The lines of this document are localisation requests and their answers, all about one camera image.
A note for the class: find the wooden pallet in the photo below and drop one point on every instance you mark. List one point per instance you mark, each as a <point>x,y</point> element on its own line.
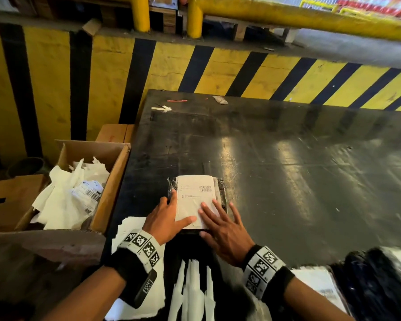
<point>168,18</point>

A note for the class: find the black parcel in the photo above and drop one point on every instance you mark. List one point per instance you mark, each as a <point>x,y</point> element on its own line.
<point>222,192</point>

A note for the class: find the person's right thumb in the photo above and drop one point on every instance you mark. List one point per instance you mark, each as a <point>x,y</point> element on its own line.
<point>205,235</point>

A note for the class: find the white shipping label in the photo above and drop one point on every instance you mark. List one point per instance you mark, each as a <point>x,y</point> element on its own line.
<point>193,197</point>

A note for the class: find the white paper scrap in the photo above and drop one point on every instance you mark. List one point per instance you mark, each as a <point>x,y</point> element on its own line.
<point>161,108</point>

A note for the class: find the person's right forearm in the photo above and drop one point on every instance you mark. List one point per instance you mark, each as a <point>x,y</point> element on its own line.
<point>315,302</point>

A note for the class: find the person's right hand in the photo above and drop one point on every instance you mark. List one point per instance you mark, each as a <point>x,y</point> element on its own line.
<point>229,239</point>

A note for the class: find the yellow black striped barrier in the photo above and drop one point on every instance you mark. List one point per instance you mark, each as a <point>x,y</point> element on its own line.
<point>107,86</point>

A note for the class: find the brown cardboard box with slot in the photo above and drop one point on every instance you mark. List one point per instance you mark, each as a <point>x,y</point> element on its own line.
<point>10,200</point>

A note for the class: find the stack of white label sheets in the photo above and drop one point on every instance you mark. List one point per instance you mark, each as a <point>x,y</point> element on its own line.
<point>153,290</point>

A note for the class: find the small closed cardboard box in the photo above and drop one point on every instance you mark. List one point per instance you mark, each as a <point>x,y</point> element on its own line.
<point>115,133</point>

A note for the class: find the yellow steel guard rail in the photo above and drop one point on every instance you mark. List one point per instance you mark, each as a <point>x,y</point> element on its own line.
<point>304,18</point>

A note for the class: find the pile of white backing papers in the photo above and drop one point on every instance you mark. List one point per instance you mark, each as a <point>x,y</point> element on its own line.
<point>60,200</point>

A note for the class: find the person's left forearm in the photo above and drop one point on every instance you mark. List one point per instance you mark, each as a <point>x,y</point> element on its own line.
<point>90,297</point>

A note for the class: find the person's left hand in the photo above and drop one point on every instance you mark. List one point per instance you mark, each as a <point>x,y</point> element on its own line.
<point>162,222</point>

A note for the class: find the person's left thumb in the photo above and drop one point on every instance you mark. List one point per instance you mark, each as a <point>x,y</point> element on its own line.
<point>187,222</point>

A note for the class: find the grey crumpled scrap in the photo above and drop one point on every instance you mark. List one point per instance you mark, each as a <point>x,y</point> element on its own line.
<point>220,100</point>

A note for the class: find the yellow steel guard post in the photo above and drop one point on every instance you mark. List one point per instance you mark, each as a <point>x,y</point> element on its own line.
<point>138,11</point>

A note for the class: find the white paper strips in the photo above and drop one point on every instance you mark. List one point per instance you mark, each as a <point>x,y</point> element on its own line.
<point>192,294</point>

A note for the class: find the small wooden block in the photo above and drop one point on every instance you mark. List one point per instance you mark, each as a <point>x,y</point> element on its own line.
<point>92,26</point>

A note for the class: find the open cardboard waste box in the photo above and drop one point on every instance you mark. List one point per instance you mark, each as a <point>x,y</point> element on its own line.
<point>112,197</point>

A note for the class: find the dark round bucket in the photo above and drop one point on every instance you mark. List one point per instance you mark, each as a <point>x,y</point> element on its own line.
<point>26,166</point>

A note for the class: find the black plastic bag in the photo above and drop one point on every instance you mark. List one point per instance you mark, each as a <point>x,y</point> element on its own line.
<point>374,284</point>

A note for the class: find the white marker wristband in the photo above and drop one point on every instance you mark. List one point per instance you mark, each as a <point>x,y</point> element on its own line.
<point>142,245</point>
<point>261,267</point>

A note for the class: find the person's right middle finger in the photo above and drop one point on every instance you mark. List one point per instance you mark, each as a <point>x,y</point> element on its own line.
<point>222,212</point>

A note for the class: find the discarded barcode label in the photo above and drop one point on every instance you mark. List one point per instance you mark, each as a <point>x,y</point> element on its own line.
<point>87,194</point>

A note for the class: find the red rubber band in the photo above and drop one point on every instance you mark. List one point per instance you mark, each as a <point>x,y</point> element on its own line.
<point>177,100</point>

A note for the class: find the white labelled flat parcel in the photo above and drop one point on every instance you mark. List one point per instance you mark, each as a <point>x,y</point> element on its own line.
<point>317,284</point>

